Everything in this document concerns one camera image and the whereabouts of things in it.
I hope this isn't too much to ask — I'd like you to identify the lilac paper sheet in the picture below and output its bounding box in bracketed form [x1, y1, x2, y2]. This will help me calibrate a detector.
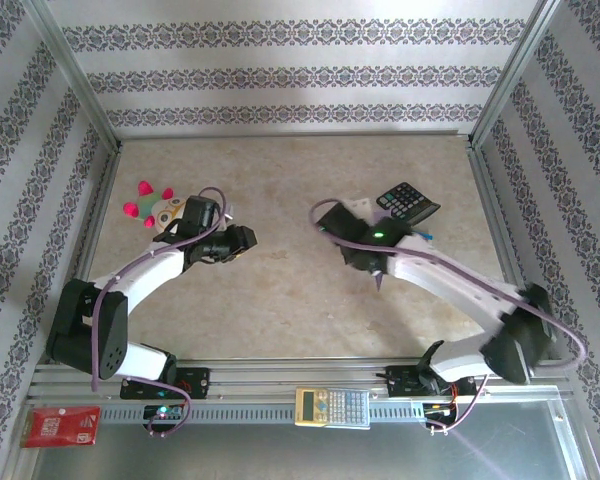
[371, 207, 395, 295]

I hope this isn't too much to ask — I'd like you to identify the shiny steel sheet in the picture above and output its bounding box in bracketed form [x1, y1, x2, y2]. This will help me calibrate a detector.
[9, 399, 599, 480]

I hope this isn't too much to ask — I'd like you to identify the black desk calculator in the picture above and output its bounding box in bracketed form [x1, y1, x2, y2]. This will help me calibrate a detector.
[376, 181, 442, 227]

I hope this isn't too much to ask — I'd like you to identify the plush toy with pink feet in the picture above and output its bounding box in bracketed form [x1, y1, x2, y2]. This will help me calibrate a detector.
[123, 180, 189, 232]

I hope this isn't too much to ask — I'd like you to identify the beige scientific calculator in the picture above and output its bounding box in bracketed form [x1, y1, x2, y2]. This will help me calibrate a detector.
[294, 387, 371, 430]

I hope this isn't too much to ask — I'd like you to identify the red packet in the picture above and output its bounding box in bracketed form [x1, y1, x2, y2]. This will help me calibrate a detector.
[19, 405, 102, 449]

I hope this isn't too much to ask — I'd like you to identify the thin aluminium wall rail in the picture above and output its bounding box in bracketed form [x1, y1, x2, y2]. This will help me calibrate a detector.
[117, 129, 474, 141]

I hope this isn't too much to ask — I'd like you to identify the aluminium side rail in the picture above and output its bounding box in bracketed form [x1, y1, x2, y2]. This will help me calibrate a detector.
[467, 142, 549, 362]
[47, 142, 124, 365]

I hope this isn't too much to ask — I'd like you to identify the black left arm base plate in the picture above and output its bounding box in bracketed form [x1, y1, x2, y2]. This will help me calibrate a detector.
[119, 367, 212, 400]

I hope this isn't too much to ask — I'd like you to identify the wide aluminium mounting rail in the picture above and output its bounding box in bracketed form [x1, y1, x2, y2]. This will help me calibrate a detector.
[27, 360, 571, 402]

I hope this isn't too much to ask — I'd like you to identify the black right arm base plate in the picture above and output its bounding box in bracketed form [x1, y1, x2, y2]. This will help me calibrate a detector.
[384, 364, 479, 399]

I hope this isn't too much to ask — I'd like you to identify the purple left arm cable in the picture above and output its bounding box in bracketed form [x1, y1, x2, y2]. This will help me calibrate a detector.
[89, 186, 231, 439]

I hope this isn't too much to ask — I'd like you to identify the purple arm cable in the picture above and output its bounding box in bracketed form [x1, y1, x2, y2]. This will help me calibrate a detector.
[307, 197, 589, 436]
[89, 186, 231, 439]

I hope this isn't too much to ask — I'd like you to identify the grey slotted cable duct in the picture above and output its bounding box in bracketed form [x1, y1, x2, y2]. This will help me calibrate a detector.
[99, 402, 429, 426]

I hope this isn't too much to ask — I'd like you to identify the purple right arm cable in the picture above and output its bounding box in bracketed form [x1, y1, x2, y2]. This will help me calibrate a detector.
[307, 197, 589, 436]

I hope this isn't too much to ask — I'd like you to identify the aluminium frame post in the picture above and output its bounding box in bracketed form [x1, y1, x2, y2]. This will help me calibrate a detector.
[22, 0, 124, 151]
[467, 0, 566, 149]

